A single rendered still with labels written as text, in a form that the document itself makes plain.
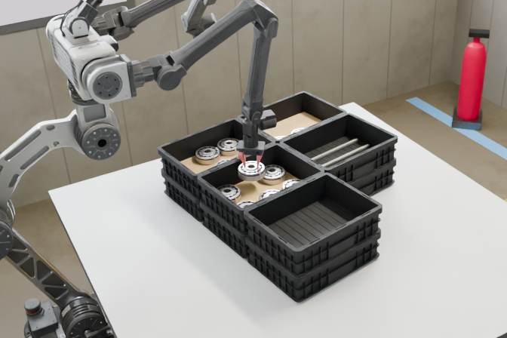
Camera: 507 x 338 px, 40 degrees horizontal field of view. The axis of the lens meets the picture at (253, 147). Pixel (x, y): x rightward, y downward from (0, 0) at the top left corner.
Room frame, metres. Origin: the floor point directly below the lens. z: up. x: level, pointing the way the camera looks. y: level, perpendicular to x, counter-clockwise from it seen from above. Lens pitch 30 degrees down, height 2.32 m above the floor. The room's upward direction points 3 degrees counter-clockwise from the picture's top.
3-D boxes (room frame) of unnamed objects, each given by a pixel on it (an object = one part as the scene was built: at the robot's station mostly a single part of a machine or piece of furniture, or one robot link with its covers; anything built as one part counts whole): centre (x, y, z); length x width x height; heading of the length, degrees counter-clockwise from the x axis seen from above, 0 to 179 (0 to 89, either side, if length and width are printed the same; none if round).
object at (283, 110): (2.69, -0.18, 0.87); 0.40 x 0.30 x 0.11; 125
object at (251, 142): (2.27, 0.01, 1.04); 0.10 x 0.07 x 0.07; 80
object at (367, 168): (2.44, -0.35, 0.87); 0.40 x 0.30 x 0.11; 125
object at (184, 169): (2.46, 0.15, 0.92); 0.40 x 0.30 x 0.02; 125
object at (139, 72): (2.03, 0.35, 1.45); 0.09 x 0.08 x 0.12; 26
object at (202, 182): (2.21, -0.02, 0.92); 0.40 x 0.30 x 0.02; 125
